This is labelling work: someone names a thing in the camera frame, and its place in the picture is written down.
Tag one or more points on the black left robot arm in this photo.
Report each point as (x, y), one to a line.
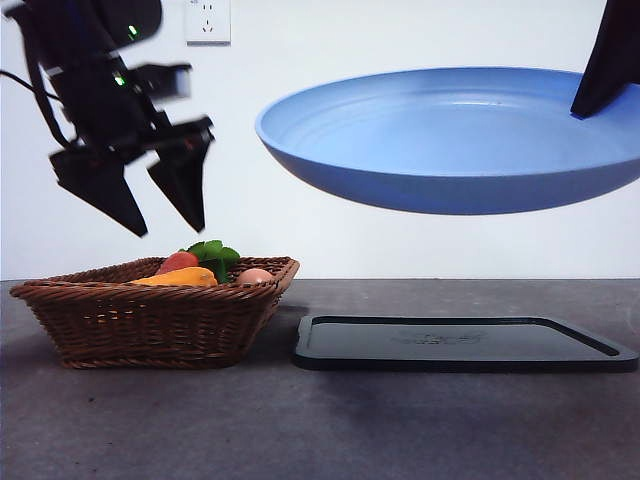
(90, 75)

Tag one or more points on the blue round plate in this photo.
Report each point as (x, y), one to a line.
(425, 135)

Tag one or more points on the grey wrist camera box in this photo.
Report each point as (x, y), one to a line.
(175, 82)

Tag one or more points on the black rectangular tray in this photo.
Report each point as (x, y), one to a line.
(450, 345)

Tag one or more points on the brown egg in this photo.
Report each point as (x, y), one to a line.
(255, 276)

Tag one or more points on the white wall socket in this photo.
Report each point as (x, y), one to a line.
(210, 25)

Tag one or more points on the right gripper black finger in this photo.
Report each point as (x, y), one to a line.
(607, 60)

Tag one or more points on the brown wicker basket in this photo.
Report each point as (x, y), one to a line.
(150, 325)

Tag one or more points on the orange carrot with green leaves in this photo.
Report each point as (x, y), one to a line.
(177, 260)

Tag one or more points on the yellow orange corn cob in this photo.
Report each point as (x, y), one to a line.
(185, 276)

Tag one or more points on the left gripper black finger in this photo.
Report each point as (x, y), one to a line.
(107, 192)
(185, 190)

